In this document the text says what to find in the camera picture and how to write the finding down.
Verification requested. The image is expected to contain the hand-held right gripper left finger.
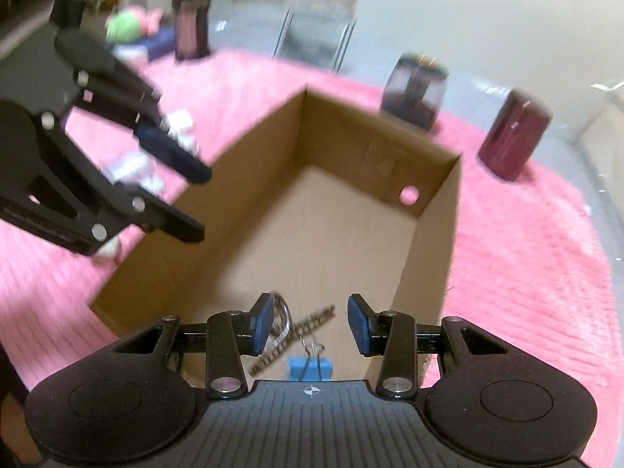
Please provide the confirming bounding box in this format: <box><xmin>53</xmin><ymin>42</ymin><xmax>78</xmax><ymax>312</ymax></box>
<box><xmin>113</xmin><ymin>293</ymin><xmax>274</xmax><ymax>399</ymax></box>

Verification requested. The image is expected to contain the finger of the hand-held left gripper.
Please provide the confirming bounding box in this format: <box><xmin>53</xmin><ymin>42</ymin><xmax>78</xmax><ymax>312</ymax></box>
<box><xmin>55</xmin><ymin>29</ymin><xmax>213</xmax><ymax>185</ymax></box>
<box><xmin>0</xmin><ymin>111</ymin><xmax>206</xmax><ymax>257</ymax></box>

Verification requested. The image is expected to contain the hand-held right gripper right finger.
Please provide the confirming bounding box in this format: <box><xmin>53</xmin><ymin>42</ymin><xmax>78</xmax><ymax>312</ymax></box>
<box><xmin>347</xmin><ymin>293</ymin><xmax>510</xmax><ymax>399</ymax></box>

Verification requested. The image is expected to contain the brown cardboard box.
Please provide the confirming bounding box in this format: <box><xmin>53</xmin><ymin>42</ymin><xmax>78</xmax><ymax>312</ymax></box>
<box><xmin>89</xmin><ymin>85</ymin><xmax>463</xmax><ymax>391</ymax></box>

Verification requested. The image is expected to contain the white power adapter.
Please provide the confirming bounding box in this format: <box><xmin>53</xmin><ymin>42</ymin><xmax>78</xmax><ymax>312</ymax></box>
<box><xmin>163</xmin><ymin>109</ymin><xmax>202</xmax><ymax>157</ymax></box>

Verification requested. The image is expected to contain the clear box of floss picks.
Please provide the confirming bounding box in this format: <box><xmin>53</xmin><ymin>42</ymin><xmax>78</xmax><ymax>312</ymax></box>
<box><xmin>95</xmin><ymin>152</ymin><xmax>167</xmax><ymax>260</ymax></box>

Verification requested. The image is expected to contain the blue binder clip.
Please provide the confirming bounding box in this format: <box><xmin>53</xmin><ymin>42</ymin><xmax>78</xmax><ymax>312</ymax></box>
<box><xmin>287</xmin><ymin>340</ymin><xmax>333</xmax><ymax>381</ymax></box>

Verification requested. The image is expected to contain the blue white flat box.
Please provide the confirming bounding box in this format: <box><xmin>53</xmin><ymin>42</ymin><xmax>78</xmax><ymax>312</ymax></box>
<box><xmin>112</xmin><ymin>27</ymin><xmax>177</xmax><ymax>64</ymax></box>

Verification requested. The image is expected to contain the green pink plush toy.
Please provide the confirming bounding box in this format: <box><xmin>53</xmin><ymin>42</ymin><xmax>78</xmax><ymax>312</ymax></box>
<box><xmin>106</xmin><ymin>7</ymin><xmax>165</xmax><ymax>44</ymax></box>

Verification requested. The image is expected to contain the steel thermos flask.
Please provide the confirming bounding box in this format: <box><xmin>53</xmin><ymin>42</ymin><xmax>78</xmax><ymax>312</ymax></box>
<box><xmin>172</xmin><ymin>0</ymin><xmax>213</xmax><ymax>62</ymax></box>

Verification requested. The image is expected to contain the pink ribbed blanket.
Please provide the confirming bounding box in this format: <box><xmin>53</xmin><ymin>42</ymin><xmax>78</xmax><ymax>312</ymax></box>
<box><xmin>0</xmin><ymin>49</ymin><xmax>621</xmax><ymax>468</ymax></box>

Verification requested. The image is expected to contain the dark transparent jar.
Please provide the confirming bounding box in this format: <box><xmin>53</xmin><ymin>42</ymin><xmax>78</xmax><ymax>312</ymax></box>
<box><xmin>380</xmin><ymin>52</ymin><xmax>450</xmax><ymax>131</ymax></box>

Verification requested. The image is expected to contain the maroon metal canister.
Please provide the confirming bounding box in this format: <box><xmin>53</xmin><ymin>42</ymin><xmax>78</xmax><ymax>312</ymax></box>
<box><xmin>478</xmin><ymin>87</ymin><xmax>555</xmax><ymax>181</ymax></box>

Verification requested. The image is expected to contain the silver metal ring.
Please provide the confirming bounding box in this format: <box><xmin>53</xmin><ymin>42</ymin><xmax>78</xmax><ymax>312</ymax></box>
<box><xmin>267</xmin><ymin>291</ymin><xmax>296</xmax><ymax>352</ymax></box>

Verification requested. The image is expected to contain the silver picture frame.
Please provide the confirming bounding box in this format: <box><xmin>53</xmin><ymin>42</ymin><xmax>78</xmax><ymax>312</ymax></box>
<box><xmin>272</xmin><ymin>5</ymin><xmax>358</xmax><ymax>75</ymax></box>

